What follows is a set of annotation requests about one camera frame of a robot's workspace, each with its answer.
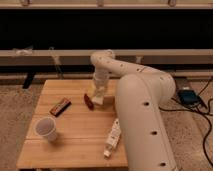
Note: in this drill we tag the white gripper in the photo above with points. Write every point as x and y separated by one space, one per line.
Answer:
100 83

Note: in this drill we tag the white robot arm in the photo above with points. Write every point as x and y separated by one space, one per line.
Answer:
139 93

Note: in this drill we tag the dark red chili pepper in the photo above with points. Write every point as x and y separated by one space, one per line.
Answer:
88 102

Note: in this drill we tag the brown chocolate bar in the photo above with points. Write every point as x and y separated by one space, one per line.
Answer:
60 107

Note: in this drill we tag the white tube bottle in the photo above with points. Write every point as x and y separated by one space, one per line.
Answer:
112 139

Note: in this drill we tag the wooden table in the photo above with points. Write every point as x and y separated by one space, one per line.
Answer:
81 132

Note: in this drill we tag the white plastic cup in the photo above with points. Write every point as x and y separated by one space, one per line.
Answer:
46 128

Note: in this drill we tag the black power adapter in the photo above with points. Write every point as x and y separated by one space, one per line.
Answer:
188 97

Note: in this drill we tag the wooden shelf rail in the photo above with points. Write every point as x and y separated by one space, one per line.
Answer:
57 54

